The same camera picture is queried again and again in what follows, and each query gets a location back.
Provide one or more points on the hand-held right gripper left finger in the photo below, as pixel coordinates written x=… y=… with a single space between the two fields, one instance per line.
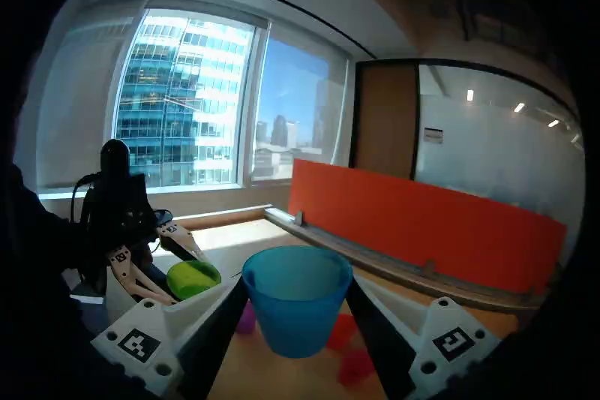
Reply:
x=161 y=325

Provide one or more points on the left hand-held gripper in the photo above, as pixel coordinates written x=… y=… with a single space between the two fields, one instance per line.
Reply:
x=117 y=203

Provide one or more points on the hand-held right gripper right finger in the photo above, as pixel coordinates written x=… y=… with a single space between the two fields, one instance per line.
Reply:
x=422 y=339

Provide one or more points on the green plastic cup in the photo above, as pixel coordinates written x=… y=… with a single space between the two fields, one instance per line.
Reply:
x=192 y=280

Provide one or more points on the blue plastic cup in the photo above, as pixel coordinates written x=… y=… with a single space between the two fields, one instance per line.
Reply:
x=295 y=315

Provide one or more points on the person's left forearm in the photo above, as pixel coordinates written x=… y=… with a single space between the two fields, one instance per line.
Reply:
x=42 y=231

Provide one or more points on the red plastic cup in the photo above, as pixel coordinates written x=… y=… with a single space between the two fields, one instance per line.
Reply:
x=342 y=332
x=354 y=367

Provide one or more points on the purple plastic cup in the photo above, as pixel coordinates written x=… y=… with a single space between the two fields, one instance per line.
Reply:
x=246 y=320

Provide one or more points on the red desk screen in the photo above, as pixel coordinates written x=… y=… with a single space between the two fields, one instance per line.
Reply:
x=422 y=231

